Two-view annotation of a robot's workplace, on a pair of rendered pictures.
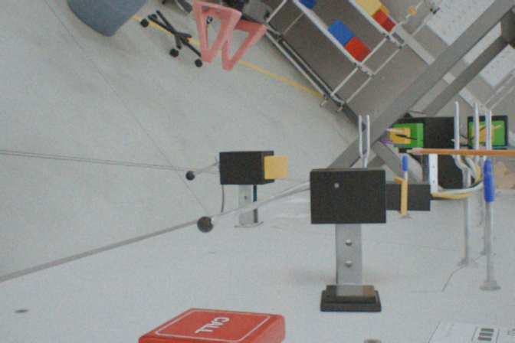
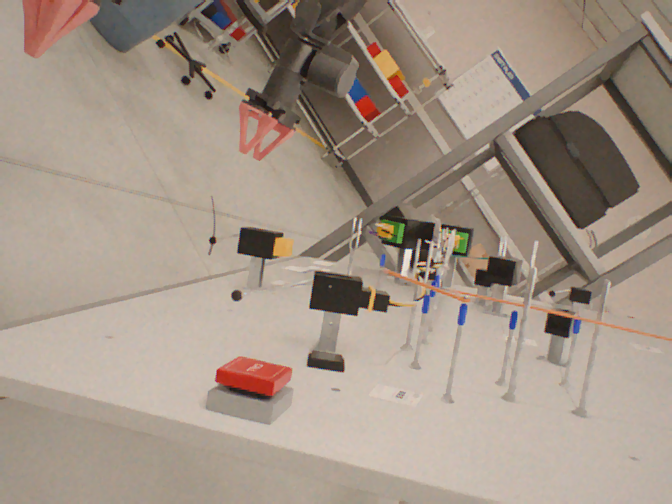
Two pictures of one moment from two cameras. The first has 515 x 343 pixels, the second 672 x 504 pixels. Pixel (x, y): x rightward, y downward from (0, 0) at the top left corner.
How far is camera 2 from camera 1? 0.28 m
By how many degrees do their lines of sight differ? 9
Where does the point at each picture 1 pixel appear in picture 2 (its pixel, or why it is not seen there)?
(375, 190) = (354, 294)
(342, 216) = (330, 307)
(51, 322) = (134, 348)
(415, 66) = (420, 136)
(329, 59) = (338, 112)
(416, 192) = (380, 299)
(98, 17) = (115, 31)
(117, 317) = (176, 351)
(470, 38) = (458, 155)
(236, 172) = (251, 246)
